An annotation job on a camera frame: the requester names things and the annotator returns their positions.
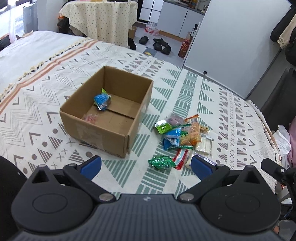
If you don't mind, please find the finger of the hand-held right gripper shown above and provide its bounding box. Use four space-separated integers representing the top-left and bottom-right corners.
261 159 296 186

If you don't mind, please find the white kitchen cabinet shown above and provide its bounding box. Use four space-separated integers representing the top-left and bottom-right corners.
157 0 205 38

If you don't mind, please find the white quilt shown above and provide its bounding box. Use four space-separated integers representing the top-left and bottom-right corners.
0 30 87 91

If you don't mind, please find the light green snack packet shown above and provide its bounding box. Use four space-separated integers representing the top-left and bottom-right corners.
154 119 173 134

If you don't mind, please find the white wardrobe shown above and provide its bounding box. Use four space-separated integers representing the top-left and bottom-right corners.
183 0 292 100

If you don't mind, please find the pack of water bottles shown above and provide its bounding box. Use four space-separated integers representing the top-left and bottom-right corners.
145 22 160 36

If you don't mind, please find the pink cloth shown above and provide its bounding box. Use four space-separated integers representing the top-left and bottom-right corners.
287 116 296 168

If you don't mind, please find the red white snack packet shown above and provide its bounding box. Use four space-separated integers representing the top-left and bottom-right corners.
172 148 190 170

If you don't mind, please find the white plastic bag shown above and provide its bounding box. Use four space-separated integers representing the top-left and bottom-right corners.
272 125 291 163

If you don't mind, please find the orange clear biscuit packet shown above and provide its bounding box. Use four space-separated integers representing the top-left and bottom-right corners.
184 114 210 142

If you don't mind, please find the white refrigerator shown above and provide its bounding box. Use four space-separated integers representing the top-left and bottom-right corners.
138 0 164 23

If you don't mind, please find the brown cardboard box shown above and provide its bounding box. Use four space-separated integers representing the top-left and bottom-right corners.
59 66 154 159

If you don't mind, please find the green orange cracker packet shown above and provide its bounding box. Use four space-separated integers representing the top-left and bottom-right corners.
170 131 194 150

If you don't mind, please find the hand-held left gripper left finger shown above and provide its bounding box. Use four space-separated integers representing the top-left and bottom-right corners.
28 155 116 204

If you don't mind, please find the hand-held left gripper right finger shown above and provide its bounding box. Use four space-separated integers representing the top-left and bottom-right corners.
178 155 269 203

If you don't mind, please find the red bottle on floor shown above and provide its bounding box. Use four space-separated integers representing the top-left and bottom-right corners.
178 38 191 58

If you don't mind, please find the table with dotted tablecloth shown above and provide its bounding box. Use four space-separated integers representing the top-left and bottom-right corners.
58 0 139 48

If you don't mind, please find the dark green snack packet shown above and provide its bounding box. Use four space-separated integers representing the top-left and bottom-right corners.
148 154 177 171

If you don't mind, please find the blue white snack packet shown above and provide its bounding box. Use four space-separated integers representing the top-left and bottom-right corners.
163 127 183 151

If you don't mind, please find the purple white snack packet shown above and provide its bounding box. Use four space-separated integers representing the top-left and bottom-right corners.
184 152 218 170

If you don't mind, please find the black hanging jacket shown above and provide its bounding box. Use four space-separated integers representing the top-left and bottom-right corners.
270 2 296 68

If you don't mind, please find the dark cloth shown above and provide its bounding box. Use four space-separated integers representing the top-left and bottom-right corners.
0 35 22 52

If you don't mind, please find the sheer white curtain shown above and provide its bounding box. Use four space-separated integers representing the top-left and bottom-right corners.
0 0 26 40

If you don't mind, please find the pink snack packet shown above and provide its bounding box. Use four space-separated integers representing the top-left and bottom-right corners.
81 113 99 123

